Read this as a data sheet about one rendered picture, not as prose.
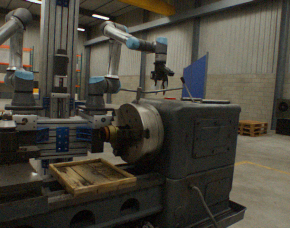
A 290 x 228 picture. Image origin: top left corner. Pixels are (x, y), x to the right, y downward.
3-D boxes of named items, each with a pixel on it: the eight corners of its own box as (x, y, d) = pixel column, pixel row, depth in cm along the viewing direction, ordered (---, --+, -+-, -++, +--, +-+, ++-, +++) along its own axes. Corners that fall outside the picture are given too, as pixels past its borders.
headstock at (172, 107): (187, 148, 194) (190, 100, 191) (239, 163, 156) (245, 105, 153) (123, 157, 158) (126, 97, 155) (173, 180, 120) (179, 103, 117)
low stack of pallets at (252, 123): (246, 130, 935) (247, 119, 931) (268, 134, 871) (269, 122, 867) (229, 132, 854) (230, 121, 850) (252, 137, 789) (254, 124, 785)
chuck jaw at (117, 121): (127, 129, 131) (121, 111, 136) (131, 125, 128) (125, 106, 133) (109, 130, 125) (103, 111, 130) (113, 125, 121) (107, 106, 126)
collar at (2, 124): (16, 125, 105) (16, 118, 105) (19, 128, 99) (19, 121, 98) (-5, 125, 100) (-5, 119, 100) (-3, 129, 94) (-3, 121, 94)
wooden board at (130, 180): (101, 164, 140) (102, 157, 140) (136, 185, 112) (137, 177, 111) (49, 171, 122) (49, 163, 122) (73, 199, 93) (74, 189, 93)
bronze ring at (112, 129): (113, 123, 127) (97, 123, 121) (122, 125, 119) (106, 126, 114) (112, 140, 128) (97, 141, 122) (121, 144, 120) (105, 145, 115)
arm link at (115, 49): (97, 92, 191) (106, 21, 181) (112, 92, 201) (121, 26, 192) (106, 94, 183) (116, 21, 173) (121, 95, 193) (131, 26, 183)
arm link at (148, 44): (136, 40, 158) (148, 38, 150) (148, 43, 166) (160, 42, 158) (135, 52, 158) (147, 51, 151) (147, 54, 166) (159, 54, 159)
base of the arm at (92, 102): (82, 105, 185) (83, 92, 185) (101, 106, 193) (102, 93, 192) (87, 107, 172) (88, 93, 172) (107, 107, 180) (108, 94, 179)
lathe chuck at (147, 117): (122, 149, 147) (128, 98, 141) (154, 170, 123) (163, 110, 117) (109, 150, 142) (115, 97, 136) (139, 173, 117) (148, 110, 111)
